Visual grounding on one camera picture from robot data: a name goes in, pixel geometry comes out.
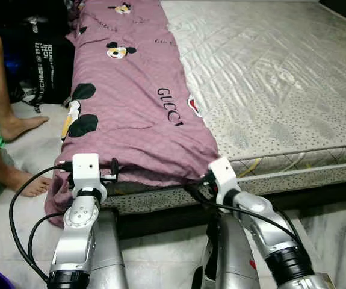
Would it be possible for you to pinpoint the long black left arm cable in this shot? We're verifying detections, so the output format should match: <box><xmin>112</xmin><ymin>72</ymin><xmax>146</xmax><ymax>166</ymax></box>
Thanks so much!
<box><xmin>9</xmin><ymin>160</ymin><xmax>74</xmax><ymax>284</ymax></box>

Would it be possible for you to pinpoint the black backpack with white print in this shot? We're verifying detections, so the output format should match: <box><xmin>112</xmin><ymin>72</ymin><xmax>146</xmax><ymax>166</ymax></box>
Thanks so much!
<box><xmin>25</xmin><ymin>15</ymin><xmax>76</xmax><ymax>112</ymax></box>

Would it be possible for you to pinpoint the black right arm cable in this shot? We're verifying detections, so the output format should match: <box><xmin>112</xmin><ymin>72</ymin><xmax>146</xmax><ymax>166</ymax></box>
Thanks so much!
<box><xmin>185</xmin><ymin>184</ymin><xmax>306</xmax><ymax>247</ymax></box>

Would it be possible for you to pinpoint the grey robot left leg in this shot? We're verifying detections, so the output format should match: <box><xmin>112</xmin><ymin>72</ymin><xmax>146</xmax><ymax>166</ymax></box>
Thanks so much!
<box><xmin>88</xmin><ymin>208</ymin><xmax>128</xmax><ymax>289</ymax></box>

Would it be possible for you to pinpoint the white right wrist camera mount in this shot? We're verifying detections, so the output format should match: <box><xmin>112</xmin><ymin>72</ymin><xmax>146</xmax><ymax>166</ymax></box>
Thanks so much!
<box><xmin>208</xmin><ymin>157</ymin><xmax>241</xmax><ymax>207</ymax></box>

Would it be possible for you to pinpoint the purple cartoon print blanket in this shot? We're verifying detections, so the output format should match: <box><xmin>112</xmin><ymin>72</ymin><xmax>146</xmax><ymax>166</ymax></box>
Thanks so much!
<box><xmin>45</xmin><ymin>0</ymin><xmax>220</xmax><ymax>228</ymax></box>

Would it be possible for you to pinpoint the grey robot leg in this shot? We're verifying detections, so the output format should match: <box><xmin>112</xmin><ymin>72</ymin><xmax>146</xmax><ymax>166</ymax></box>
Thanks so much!
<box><xmin>191</xmin><ymin>211</ymin><xmax>261</xmax><ymax>289</ymax></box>
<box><xmin>88</xmin><ymin>208</ymin><xmax>128</xmax><ymax>289</ymax></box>

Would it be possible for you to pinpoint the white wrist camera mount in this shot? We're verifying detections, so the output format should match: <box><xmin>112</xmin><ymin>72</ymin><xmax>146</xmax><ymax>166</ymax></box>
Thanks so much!
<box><xmin>208</xmin><ymin>157</ymin><xmax>241</xmax><ymax>207</ymax></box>
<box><xmin>72</xmin><ymin>153</ymin><xmax>100</xmax><ymax>192</ymax></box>

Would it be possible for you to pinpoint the blue bag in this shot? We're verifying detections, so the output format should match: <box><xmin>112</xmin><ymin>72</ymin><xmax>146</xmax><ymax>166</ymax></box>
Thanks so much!
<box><xmin>3</xmin><ymin>51</ymin><xmax>23</xmax><ymax>82</ymax></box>

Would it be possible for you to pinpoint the black bed base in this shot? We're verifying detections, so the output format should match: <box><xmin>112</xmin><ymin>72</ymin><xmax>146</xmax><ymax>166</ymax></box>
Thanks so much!
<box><xmin>103</xmin><ymin>181</ymin><xmax>346</xmax><ymax>238</ymax></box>

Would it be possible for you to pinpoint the white quilted mattress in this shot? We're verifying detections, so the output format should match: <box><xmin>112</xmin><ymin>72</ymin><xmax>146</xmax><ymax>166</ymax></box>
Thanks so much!
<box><xmin>100</xmin><ymin>0</ymin><xmax>346</xmax><ymax>216</ymax></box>

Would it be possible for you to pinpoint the short black left arm cable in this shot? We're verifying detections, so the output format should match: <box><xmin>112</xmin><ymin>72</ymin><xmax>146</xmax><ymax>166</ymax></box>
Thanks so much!
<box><xmin>27</xmin><ymin>211</ymin><xmax>65</xmax><ymax>282</ymax></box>

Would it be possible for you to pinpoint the black luggage bag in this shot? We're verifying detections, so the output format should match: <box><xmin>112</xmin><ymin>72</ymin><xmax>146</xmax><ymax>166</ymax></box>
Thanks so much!
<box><xmin>0</xmin><ymin>0</ymin><xmax>83</xmax><ymax>37</ymax></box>

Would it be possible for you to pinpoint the grey robot right leg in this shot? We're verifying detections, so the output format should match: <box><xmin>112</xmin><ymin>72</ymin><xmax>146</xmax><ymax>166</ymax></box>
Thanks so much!
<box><xmin>191</xmin><ymin>211</ymin><xmax>261</xmax><ymax>289</ymax></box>

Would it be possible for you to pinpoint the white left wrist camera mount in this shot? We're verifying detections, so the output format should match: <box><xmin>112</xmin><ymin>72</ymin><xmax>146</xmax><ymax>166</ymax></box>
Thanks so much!
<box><xmin>72</xmin><ymin>153</ymin><xmax>100</xmax><ymax>192</ymax></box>

